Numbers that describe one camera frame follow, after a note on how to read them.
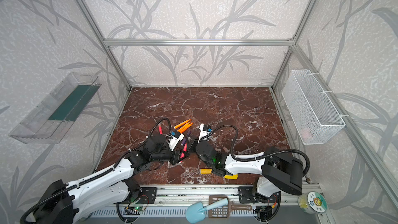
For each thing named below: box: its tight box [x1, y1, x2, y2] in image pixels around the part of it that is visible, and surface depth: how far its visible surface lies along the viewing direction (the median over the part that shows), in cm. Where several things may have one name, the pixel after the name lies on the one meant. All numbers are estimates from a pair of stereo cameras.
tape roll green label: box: [297, 191, 328, 215], surface depth 67 cm
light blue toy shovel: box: [185, 198, 230, 224], surface depth 71 cm
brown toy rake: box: [208, 194, 253, 218], surface depth 71 cm
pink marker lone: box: [179, 142, 188, 159], surface depth 76 cm
